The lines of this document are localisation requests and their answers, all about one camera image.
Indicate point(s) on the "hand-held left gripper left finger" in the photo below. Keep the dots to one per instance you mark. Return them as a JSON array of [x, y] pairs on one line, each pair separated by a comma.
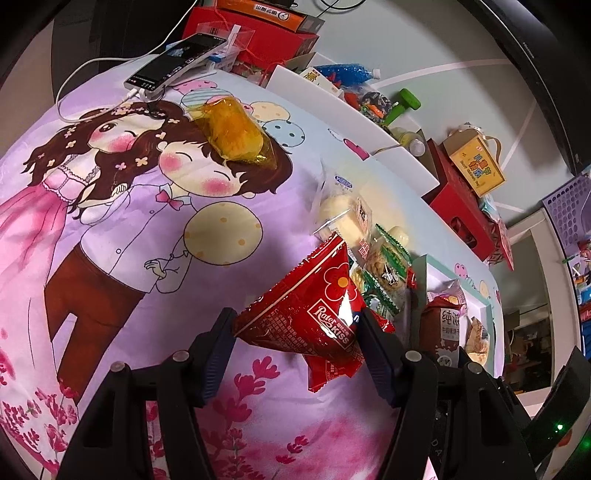
[[217, 357]]

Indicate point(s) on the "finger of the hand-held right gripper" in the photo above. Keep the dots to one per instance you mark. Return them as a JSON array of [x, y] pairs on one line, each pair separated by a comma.
[[414, 309]]

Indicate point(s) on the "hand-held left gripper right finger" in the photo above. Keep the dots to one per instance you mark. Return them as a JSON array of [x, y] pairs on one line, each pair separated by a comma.
[[378, 364]]

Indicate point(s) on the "teal storage tray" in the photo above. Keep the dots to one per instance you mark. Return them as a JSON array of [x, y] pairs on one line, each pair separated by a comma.
[[443, 272]]

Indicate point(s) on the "red snack packet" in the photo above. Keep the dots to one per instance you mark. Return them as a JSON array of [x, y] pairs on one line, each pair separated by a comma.
[[314, 304]]

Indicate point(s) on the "clear steamed cake packet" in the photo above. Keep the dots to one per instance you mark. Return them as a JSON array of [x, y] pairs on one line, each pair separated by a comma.
[[341, 217]]

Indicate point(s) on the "beige cracker packet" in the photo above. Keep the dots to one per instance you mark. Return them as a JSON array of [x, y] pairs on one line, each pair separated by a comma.
[[478, 341]]

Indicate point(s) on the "printed blanket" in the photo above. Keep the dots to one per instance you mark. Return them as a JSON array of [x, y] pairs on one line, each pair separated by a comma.
[[138, 277]]

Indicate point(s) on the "red crate box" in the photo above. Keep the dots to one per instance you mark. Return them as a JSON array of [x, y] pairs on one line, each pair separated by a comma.
[[455, 198]]

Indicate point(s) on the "white cabinet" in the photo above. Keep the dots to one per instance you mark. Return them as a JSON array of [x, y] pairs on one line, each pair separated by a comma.
[[549, 258]]

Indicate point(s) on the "yellow label gift box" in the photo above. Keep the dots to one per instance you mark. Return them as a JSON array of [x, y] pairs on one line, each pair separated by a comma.
[[475, 166]]

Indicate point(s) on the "small yellow bottle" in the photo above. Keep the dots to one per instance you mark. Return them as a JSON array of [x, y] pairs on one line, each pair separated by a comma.
[[413, 143]]

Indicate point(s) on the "purple perforated basket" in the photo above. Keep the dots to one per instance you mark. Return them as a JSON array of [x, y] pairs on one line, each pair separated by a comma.
[[568, 207]]

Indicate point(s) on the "bag of colourful toys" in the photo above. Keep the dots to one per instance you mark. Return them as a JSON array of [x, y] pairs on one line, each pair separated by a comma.
[[374, 104]]

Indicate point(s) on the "green toy dumbbell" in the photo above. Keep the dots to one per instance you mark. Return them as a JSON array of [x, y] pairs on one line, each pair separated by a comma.
[[408, 99]]

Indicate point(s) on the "white open box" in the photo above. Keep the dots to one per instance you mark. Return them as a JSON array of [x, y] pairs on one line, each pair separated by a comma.
[[323, 101]]

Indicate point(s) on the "yellow translucent snack packet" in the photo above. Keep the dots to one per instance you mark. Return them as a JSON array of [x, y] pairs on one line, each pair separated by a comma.
[[231, 129]]

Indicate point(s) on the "blue bead bottle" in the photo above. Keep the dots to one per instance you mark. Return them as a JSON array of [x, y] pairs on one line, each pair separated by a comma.
[[341, 70]]

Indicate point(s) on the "yellow white carton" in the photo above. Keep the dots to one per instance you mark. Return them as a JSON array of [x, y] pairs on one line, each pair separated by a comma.
[[318, 76]]

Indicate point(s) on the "brown cardboard box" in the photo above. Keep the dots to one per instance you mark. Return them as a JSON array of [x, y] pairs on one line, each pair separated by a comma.
[[302, 60]]

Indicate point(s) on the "smartphone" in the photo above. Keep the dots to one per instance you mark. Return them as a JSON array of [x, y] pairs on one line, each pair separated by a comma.
[[175, 60]]

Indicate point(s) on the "red gift box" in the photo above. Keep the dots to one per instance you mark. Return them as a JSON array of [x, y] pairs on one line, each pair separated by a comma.
[[277, 41]]

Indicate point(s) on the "clear plastic box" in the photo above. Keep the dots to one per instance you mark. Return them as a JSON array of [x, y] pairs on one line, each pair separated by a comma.
[[242, 39]]

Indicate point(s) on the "orange box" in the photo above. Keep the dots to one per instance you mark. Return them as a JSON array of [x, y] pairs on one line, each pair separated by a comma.
[[258, 11]]

